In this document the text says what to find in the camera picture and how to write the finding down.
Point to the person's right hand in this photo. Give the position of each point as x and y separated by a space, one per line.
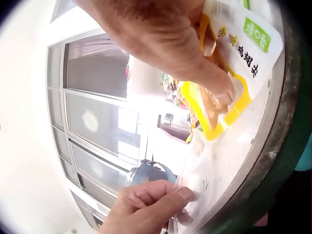
156 31

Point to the person's left hand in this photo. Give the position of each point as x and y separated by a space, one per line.
139 212

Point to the person's left thumb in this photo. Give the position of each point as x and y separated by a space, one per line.
182 196

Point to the person's right thumb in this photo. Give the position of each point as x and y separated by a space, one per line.
207 73

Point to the person's left fingers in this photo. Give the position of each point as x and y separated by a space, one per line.
184 217

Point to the clear plastic bag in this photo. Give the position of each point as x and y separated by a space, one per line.
209 175

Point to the white yellow snack packet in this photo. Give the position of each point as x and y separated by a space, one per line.
246 58

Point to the pile of colourful snack packets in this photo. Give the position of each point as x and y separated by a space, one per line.
179 97

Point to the blue grey mug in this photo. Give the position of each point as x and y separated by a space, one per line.
152 174

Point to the metal canister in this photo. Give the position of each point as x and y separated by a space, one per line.
171 123

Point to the grey framed window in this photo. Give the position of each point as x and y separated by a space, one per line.
97 109

